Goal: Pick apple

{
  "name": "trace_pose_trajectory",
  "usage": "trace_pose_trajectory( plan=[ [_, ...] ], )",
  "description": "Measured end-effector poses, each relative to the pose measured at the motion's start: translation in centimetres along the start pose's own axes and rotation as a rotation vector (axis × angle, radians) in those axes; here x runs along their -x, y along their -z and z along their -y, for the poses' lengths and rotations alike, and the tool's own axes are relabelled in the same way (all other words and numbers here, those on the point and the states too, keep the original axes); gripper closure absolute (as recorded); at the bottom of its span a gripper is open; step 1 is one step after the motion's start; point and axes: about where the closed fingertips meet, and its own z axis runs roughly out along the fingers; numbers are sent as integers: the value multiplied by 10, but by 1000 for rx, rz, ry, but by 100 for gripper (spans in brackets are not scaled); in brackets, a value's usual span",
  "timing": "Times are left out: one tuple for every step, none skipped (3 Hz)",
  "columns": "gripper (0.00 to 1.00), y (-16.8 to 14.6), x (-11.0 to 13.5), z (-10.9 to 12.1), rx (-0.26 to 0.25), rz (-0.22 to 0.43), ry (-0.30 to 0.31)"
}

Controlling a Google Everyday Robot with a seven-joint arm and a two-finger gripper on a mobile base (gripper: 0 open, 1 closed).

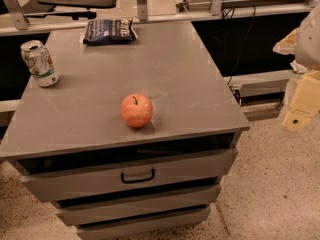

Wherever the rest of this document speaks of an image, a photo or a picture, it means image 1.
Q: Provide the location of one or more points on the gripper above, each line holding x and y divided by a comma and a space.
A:
309, 45

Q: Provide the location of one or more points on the red apple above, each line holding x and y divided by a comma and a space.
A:
136, 110

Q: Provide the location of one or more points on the top grey drawer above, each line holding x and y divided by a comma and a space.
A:
96, 180

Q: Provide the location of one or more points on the grey drawer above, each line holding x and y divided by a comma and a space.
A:
139, 205
96, 180
158, 222

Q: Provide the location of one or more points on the middle grey drawer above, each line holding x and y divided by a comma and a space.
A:
139, 205

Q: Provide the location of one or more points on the bottom grey drawer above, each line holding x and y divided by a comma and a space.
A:
158, 222

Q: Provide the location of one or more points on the grey drawer cabinet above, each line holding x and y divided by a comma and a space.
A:
77, 123

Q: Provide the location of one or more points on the dark blue chip bag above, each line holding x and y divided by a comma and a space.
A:
109, 31

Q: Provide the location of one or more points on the white green soda can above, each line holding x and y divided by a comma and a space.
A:
37, 58

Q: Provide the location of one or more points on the black drawer handle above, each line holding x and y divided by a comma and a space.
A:
137, 178

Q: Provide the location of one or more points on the metal railing frame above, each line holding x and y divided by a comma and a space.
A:
15, 22

